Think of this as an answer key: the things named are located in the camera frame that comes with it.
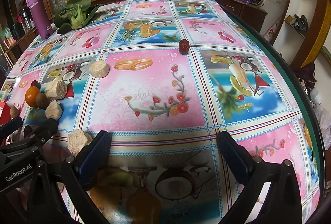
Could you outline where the red white tray box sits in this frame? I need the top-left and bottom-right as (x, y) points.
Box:
(0, 101), (11, 125)

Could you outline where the round beige cake piece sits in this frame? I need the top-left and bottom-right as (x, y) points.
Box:
(89, 60), (110, 78)

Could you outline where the dark red date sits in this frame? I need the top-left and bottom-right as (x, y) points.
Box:
(31, 80), (41, 89)

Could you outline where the orange mandarin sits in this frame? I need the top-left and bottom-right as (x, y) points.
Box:
(25, 86), (40, 107)

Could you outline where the green bok choy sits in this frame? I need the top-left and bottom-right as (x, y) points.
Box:
(54, 0), (102, 35)

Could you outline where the purple thermos bottle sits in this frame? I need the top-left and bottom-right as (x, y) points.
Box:
(26, 0), (54, 40)

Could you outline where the colourful printed tablecloth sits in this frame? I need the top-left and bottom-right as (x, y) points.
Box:
(1, 0), (323, 223)

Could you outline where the brown longan fruit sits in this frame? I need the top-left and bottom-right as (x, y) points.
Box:
(10, 106), (20, 118)

